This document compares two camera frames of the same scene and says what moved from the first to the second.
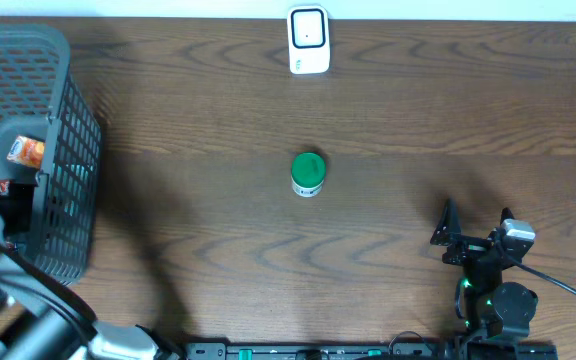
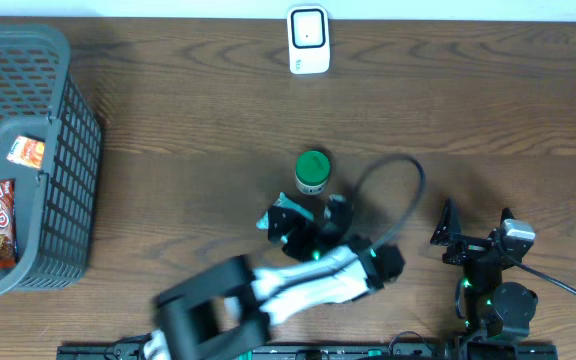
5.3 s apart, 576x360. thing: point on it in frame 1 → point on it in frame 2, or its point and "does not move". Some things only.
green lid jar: (308, 171) does not move
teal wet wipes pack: (72, 194) → (282, 202)
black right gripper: (467, 247) does not move
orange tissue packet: (27, 151) does not move
